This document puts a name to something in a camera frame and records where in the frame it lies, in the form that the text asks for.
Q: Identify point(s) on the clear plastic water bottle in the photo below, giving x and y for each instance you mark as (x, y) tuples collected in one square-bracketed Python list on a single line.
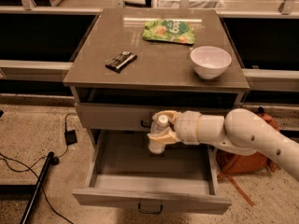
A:
[(157, 131)]

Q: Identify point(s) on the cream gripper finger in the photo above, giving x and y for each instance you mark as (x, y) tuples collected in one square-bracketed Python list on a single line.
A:
[(165, 137), (165, 116)]

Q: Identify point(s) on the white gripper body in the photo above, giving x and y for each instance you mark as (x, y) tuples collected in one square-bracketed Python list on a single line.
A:
[(187, 127)]

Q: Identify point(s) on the white bowl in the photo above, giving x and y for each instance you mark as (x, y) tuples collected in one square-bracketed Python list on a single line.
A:
[(210, 62)]

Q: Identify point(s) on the closed top drawer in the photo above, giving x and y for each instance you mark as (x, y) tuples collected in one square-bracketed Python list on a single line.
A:
[(137, 118)]

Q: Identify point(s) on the open middle drawer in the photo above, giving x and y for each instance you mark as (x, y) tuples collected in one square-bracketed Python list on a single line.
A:
[(124, 174)]

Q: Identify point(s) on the black snack bar packet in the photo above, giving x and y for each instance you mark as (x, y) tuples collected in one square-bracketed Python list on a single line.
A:
[(121, 61)]

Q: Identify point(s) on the black pole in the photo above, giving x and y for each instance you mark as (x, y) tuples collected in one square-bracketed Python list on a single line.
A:
[(37, 189)]

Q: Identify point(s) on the black power adapter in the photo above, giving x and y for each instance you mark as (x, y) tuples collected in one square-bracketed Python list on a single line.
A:
[(70, 137)]

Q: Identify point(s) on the grey drawer cabinet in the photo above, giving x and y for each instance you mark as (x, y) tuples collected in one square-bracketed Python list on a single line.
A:
[(162, 73)]

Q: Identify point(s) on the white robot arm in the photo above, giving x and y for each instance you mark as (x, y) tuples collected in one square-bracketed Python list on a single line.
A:
[(240, 132)]

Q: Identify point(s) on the green snack bag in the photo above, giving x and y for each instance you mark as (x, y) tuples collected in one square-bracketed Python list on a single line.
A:
[(172, 31)]

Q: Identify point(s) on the orange backpack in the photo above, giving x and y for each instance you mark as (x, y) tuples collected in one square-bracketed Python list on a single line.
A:
[(232, 164)]

